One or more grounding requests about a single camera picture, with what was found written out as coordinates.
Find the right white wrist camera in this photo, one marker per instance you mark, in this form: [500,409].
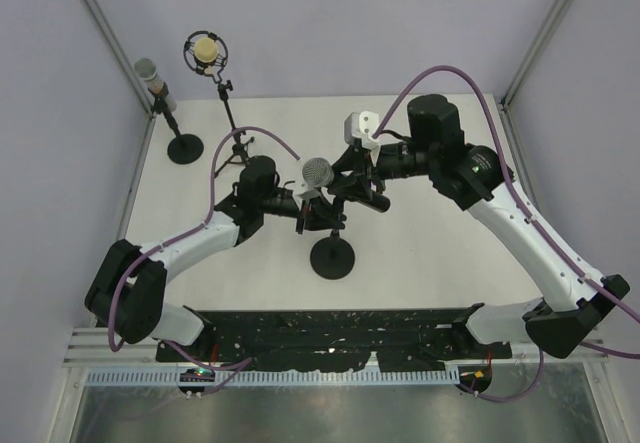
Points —
[361,126]

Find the black silver handheld microphone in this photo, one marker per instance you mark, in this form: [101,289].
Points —
[321,167]

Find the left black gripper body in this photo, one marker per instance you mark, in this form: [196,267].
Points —
[302,213]

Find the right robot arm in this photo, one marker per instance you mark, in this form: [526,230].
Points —
[575,296]

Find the white slotted cable duct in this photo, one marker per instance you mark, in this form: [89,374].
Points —
[184,377]

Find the black tripod stand with shockmount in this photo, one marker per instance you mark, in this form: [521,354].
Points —
[240,155]

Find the cream condenser microphone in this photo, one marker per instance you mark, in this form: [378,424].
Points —
[205,52]

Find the black round-base mic stand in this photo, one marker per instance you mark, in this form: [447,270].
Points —
[332,257]

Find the rear black round-base stand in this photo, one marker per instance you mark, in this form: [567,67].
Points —
[183,149]

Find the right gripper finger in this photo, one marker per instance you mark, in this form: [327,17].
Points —
[357,190]
[352,160]

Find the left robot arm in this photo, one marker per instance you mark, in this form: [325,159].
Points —
[128,291]

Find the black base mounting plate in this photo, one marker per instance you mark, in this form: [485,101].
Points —
[342,341]

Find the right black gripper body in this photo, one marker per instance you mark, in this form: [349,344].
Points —
[370,172]

